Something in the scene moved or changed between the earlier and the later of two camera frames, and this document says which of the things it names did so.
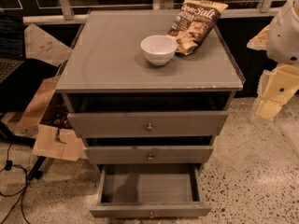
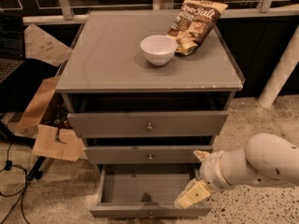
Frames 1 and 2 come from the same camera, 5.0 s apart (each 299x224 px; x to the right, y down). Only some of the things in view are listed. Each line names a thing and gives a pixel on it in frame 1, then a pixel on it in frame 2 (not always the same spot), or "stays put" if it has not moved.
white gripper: [284, 36] to [209, 170]
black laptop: [11, 43] stays put
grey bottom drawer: [150, 190] stays put
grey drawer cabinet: [129, 110] stays put
